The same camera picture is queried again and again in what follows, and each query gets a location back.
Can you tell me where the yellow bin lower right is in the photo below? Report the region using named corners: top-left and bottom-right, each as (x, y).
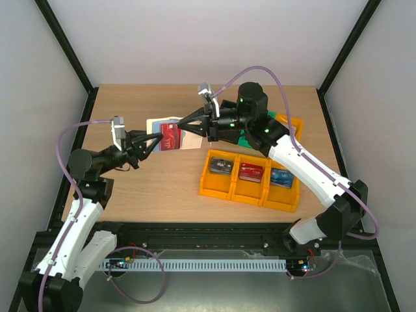
top-left (263, 160), bottom-right (300, 213)

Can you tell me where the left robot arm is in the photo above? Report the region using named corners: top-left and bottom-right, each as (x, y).
top-left (19, 131), bottom-right (163, 311)

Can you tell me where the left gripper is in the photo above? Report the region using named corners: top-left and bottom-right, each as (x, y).
top-left (97, 130), bottom-right (162, 176)

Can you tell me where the black VIP card stack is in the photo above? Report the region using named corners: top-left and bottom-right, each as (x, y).
top-left (209, 157), bottom-right (233, 176)

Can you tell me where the yellow bin lower left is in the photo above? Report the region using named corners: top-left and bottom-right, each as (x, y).
top-left (199, 149), bottom-right (239, 200)

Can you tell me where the black frame post right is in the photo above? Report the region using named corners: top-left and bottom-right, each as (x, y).
top-left (317, 0), bottom-right (383, 95)

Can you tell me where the black bin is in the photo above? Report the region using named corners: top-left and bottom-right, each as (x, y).
top-left (219, 99), bottom-right (240, 145)

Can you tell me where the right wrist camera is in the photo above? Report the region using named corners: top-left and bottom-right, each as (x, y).
top-left (198, 83), bottom-right (220, 120)

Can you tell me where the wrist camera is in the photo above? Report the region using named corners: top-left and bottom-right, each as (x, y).
top-left (110, 116), bottom-right (126, 151)
top-left (198, 83), bottom-right (220, 120)

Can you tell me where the yellow bin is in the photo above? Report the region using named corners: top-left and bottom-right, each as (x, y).
top-left (199, 149), bottom-right (239, 200)
top-left (263, 160), bottom-right (300, 213)
top-left (231, 154), bottom-right (271, 206)
top-left (275, 114), bottom-right (304, 142)

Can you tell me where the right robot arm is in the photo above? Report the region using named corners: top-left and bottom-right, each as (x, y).
top-left (178, 82), bottom-right (368, 255)

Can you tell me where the red VIP card stack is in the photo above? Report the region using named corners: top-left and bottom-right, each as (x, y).
top-left (238, 162), bottom-right (264, 183)

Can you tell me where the black frame post left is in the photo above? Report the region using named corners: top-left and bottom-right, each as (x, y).
top-left (34, 0), bottom-right (98, 95)

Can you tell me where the yellow bin upper right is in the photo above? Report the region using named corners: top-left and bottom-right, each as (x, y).
top-left (275, 114), bottom-right (304, 142)

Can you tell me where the black frame post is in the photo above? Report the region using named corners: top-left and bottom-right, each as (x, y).
top-left (317, 0), bottom-right (383, 95)
top-left (34, 0), bottom-right (98, 95)

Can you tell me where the blue VIP card stack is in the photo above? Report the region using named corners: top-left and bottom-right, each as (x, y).
top-left (270, 168), bottom-right (294, 189)

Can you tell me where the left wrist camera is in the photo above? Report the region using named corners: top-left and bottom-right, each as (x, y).
top-left (110, 116), bottom-right (126, 151)

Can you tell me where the yellow bin lower middle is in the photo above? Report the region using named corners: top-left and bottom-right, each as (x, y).
top-left (231, 154), bottom-right (271, 206)

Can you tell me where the white slotted cable duct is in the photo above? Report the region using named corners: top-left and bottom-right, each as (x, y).
top-left (97, 259), bottom-right (287, 272)

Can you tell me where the green bin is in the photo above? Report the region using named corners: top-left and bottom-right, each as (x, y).
top-left (237, 111), bottom-right (276, 149)

